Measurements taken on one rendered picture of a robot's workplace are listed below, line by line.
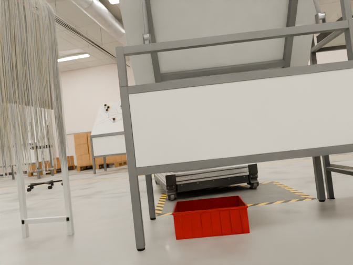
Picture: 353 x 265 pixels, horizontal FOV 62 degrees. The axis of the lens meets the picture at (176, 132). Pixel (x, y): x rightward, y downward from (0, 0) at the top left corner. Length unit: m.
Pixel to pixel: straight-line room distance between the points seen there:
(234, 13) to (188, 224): 1.25
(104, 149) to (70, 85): 4.37
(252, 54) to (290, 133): 0.73
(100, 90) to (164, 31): 8.27
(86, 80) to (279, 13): 8.84
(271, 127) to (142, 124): 0.63
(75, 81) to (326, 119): 9.54
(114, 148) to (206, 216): 5.20
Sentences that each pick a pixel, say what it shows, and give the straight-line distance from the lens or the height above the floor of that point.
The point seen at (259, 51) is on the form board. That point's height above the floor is 1.03.
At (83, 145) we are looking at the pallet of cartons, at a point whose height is 0.69.
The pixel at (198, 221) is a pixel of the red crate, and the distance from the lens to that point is 1.58.
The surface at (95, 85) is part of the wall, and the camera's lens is 10.20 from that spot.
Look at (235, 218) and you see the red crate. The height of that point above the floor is 0.08.
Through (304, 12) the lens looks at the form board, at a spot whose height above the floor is 1.20.
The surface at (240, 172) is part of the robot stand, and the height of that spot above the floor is 0.17.
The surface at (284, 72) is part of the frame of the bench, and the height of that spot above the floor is 0.78.
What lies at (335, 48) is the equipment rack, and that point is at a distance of 2.38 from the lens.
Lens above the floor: 0.50
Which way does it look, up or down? 2 degrees up
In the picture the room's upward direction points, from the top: 6 degrees counter-clockwise
